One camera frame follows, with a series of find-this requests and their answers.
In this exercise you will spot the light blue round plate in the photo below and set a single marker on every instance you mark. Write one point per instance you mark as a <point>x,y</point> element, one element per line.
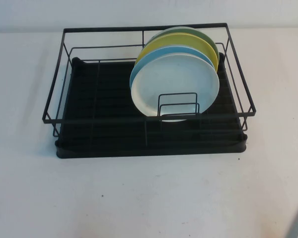
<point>164,50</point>

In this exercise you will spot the white round plate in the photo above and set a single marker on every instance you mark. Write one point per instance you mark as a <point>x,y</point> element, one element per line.
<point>173,74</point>

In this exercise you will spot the green round plate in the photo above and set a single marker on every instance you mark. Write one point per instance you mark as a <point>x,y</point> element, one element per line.
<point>196,33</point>

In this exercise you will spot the black plastic drip tray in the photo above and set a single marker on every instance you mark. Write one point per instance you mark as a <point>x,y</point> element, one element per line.
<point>101,99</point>

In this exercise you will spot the yellow round plate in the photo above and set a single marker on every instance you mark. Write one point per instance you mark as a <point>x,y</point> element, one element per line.
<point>169,39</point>

